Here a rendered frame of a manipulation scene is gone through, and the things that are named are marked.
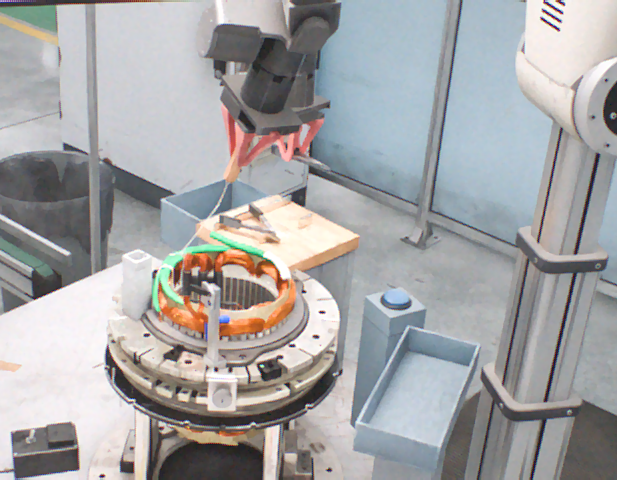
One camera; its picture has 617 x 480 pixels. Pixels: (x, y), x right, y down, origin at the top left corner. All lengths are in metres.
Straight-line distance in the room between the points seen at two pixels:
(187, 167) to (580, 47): 2.75
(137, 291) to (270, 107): 0.32
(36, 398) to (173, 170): 2.30
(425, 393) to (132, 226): 2.72
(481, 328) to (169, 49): 1.52
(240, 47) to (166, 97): 2.75
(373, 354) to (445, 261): 2.34
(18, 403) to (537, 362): 0.85
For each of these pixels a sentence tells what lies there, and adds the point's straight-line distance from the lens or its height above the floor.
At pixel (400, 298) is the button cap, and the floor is 1.04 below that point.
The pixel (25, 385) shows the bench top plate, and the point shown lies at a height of 0.78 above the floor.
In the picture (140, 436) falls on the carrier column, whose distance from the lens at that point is 1.43.
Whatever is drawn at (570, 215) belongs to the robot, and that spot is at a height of 1.24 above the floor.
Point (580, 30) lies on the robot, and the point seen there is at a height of 1.52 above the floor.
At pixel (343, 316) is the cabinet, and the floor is 0.91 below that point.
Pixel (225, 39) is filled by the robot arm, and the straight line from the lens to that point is 1.15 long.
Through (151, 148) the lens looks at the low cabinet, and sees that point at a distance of 4.04.
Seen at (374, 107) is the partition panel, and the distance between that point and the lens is 4.01.
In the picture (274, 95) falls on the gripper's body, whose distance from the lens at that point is 1.21.
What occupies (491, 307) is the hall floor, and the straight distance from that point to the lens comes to 3.67.
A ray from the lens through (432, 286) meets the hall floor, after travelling 3.74.
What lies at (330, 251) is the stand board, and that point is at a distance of 1.65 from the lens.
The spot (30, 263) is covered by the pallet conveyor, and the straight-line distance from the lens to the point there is 2.21.
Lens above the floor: 1.84
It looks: 28 degrees down
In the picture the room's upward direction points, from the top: 5 degrees clockwise
